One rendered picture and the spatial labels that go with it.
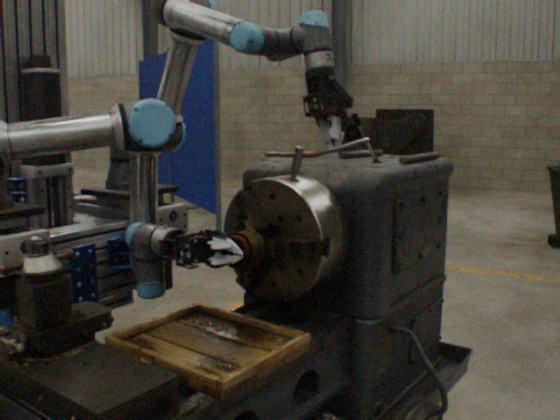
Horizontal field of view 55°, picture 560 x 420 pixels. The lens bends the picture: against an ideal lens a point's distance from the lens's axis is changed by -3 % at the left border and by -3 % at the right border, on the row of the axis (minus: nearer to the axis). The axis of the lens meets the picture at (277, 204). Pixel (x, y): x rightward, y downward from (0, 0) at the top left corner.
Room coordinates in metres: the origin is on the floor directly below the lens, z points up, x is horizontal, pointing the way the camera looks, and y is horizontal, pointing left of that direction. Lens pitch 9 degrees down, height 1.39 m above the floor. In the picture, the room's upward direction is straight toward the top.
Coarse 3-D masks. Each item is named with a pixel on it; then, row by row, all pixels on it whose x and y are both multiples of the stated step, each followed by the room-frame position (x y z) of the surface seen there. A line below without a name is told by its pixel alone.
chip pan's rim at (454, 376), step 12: (444, 348) 1.85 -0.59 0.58; (456, 348) 1.82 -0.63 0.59; (468, 348) 1.80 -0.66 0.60; (444, 360) 1.80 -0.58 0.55; (456, 360) 1.82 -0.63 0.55; (468, 360) 1.78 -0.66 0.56; (456, 372) 1.67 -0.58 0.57; (420, 384) 1.63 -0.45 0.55; (444, 384) 1.59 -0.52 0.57; (408, 396) 1.55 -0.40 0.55; (432, 396) 1.51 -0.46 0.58; (396, 408) 1.48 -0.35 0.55; (420, 408) 1.44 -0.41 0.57; (432, 408) 1.52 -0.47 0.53
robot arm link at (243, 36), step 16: (160, 0) 1.62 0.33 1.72; (176, 0) 1.61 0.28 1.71; (160, 16) 1.62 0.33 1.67; (176, 16) 1.59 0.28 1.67; (192, 16) 1.55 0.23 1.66; (208, 16) 1.52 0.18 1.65; (224, 16) 1.50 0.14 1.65; (208, 32) 1.51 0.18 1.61; (224, 32) 1.47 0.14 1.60; (240, 32) 1.41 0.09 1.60; (256, 32) 1.41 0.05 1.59; (272, 32) 1.46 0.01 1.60; (240, 48) 1.41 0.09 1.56; (256, 48) 1.42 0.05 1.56; (272, 48) 1.46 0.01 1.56
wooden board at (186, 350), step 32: (160, 320) 1.29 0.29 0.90; (192, 320) 1.33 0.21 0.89; (224, 320) 1.33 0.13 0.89; (256, 320) 1.28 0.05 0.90; (128, 352) 1.12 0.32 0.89; (160, 352) 1.14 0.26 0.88; (192, 352) 1.14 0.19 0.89; (224, 352) 1.14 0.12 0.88; (256, 352) 1.14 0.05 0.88; (288, 352) 1.13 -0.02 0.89; (192, 384) 1.01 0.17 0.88; (224, 384) 0.96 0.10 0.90
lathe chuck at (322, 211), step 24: (240, 192) 1.43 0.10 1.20; (264, 192) 1.38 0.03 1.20; (288, 192) 1.34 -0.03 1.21; (312, 192) 1.35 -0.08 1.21; (288, 216) 1.34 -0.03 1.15; (312, 216) 1.30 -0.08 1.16; (336, 216) 1.35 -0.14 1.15; (336, 240) 1.33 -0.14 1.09; (288, 264) 1.34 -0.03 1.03; (312, 264) 1.29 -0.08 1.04; (336, 264) 1.35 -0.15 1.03; (264, 288) 1.38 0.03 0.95; (288, 288) 1.34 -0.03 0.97; (312, 288) 1.32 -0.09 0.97
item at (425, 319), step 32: (416, 288) 1.65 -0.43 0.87; (384, 320) 1.42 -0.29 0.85; (416, 320) 1.60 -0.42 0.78; (352, 352) 1.40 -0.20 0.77; (384, 352) 1.45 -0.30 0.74; (352, 384) 1.39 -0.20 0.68; (384, 384) 1.45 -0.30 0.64; (416, 384) 1.63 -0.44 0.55; (352, 416) 1.39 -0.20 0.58; (384, 416) 1.44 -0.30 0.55
